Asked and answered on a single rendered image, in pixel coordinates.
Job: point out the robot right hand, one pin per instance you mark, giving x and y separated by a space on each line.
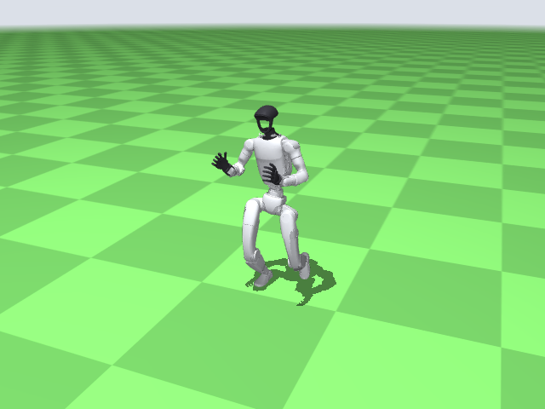
222 163

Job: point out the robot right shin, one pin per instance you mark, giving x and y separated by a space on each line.
258 266

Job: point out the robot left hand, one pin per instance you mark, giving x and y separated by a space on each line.
275 177

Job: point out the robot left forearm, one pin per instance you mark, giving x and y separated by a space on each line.
294 179

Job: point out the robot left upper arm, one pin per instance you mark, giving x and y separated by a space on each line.
293 149

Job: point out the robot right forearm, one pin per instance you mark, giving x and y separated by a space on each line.
233 171

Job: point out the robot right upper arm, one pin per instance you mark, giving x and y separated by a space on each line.
245 155

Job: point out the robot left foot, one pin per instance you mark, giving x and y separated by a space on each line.
305 272

